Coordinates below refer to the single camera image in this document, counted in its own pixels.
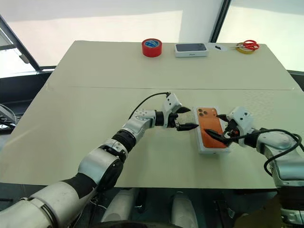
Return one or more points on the dark window post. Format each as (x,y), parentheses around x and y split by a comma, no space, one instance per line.
(221,19)

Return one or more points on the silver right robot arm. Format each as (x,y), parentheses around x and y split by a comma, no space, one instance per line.
(285,161)

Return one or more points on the orange smartphone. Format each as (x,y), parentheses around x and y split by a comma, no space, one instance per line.
(210,121)

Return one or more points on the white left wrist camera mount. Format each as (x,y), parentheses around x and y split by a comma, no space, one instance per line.
(172,103)

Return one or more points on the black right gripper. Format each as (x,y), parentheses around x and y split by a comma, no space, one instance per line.
(231,131)

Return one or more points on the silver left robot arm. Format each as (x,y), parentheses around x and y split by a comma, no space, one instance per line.
(95,164)

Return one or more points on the dark slanted frame beam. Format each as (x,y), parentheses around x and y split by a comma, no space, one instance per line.
(21,45)

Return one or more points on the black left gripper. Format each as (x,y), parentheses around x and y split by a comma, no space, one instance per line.
(169,121)

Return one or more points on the yellow tape roll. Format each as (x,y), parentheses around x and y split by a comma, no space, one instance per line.
(245,51)

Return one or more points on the white rounded robot leg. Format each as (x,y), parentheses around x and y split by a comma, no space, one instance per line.
(184,210)
(118,205)

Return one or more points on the white phone box base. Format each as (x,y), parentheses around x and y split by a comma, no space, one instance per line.
(213,151)

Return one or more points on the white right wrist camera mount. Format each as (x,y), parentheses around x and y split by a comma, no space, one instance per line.
(243,121)

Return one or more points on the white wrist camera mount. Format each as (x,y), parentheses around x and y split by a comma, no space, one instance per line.
(172,103)
(243,121)

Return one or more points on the red tape roll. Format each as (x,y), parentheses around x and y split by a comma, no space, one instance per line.
(152,50)

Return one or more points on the white boxed phone package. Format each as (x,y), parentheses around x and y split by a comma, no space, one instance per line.
(191,48)

